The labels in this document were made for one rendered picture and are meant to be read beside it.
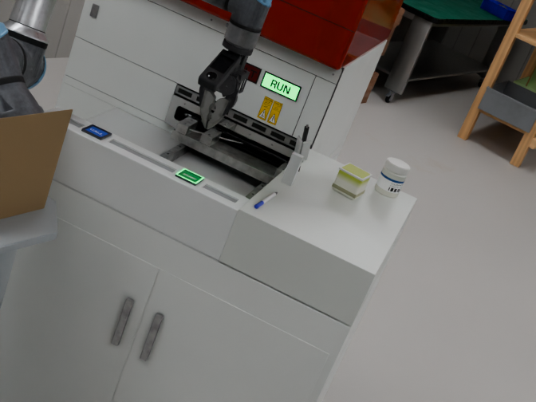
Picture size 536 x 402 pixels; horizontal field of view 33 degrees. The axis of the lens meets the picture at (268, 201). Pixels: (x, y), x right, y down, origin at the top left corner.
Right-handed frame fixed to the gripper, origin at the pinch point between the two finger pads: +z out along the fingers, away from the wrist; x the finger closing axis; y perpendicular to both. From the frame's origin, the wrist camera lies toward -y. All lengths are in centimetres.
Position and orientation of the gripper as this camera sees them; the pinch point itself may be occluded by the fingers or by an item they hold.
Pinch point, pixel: (206, 124)
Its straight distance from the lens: 214.2
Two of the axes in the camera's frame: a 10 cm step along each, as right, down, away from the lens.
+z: -3.5, 8.6, 3.8
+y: 3.0, -2.8, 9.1
